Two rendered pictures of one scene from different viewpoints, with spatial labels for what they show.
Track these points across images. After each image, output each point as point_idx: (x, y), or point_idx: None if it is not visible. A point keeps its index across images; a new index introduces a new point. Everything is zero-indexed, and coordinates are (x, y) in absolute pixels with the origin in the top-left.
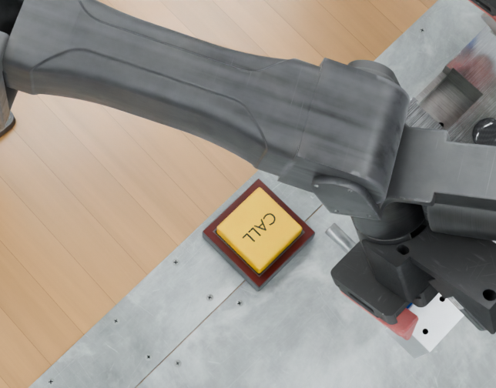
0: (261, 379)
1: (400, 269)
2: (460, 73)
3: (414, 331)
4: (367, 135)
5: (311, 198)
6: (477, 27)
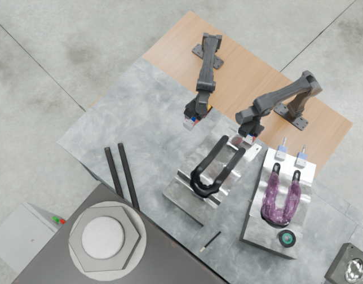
0: (178, 112)
1: (191, 101)
2: (236, 132)
3: (186, 119)
4: (204, 81)
5: (211, 117)
6: None
